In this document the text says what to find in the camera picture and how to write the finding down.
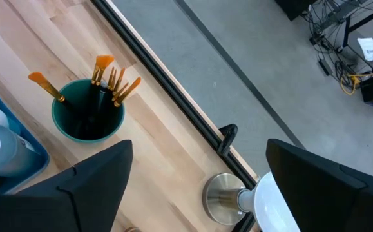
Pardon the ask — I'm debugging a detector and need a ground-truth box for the blue plastic bin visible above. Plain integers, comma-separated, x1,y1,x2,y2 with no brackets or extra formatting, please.
0,75,50,194

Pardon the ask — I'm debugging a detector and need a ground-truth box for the black frame clamp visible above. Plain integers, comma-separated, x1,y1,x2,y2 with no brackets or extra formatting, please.
216,124,238,157

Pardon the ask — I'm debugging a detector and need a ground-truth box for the large black floor case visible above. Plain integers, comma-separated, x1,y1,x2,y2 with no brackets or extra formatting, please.
274,0,318,22

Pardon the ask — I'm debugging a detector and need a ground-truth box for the thick black paintbrush gold ferrule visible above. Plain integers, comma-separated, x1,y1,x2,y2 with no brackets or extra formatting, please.
28,72,77,113

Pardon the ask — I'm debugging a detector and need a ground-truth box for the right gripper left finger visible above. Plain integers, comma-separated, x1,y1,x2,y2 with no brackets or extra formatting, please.
0,140,134,232

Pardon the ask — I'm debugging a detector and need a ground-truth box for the white mushroom-shaped lamp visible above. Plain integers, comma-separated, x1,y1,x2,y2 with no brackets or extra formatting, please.
202,171,301,232

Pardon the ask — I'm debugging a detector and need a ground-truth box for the large grey paint bottle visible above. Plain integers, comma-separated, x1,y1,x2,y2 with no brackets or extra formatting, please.
0,124,42,178

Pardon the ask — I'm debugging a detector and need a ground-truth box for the black power brick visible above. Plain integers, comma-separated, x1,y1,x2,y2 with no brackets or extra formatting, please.
318,59,334,77

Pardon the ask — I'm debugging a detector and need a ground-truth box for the yellow floor cable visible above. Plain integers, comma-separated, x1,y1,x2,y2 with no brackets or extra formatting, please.
340,73,373,96

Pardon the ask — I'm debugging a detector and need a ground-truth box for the black floor cable tangle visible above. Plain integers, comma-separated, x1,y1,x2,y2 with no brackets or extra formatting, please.
301,0,367,84

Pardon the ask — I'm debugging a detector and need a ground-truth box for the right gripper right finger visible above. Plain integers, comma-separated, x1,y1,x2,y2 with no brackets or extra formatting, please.
265,138,373,232

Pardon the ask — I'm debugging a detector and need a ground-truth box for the white paper sheet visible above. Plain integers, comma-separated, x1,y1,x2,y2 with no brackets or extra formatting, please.
357,37,373,62

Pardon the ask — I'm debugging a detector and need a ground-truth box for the dark green cup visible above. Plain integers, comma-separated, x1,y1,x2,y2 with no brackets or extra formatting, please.
51,79,126,144

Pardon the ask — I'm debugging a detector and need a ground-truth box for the black neighbour table frame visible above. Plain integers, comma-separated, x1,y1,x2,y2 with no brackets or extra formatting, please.
342,0,373,57

